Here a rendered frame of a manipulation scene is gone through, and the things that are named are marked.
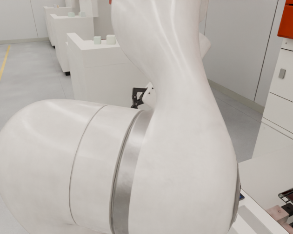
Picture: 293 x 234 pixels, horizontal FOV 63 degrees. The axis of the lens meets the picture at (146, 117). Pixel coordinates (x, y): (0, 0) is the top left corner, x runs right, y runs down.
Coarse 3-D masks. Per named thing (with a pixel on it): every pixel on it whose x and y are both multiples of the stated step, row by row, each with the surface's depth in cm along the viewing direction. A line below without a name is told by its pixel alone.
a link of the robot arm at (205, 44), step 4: (200, 36) 68; (204, 36) 69; (200, 40) 68; (204, 40) 69; (208, 40) 69; (200, 44) 69; (204, 44) 69; (208, 44) 70; (200, 48) 69; (204, 48) 70; (208, 48) 71; (200, 52) 69; (204, 52) 70
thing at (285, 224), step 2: (282, 224) 58; (284, 224) 58; (286, 224) 58; (288, 224) 58; (282, 226) 58; (284, 226) 58; (286, 226) 58; (288, 226) 58; (290, 226) 58; (286, 228) 57; (288, 228) 57; (290, 228) 57; (292, 228) 57; (286, 230) 57; (288, 230) 57; (290, 230) 57; (292, 230) 57; (290, 232) 56; (292, 232) 56
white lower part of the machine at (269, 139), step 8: (264, 128) 114; (272, 128) 111; (264, 136) 116; (272, 136) 111; (280, 136) 107; (288, 136) 104; (256, 144) 121; (264, 144) 117; (272, 144) 112; (280, 144) 108; (288, 144) 104; (256, 152) 122; (264, 152) 118
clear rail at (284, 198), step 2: (282, 194) 64; (280, 196) 64; (282, 196) 63; (284, 196) 63; (280, 198) 64; (282, 198) 63; (284, 198) 63; (286, 198) 63; (282, 200) 63; (284, 200) 63; (286, 200) 62; (288, 200) 62; (290, 200) 62; (286, 202) 62; (288, 202) 62; (290, 202) 62; (292, 202) 61
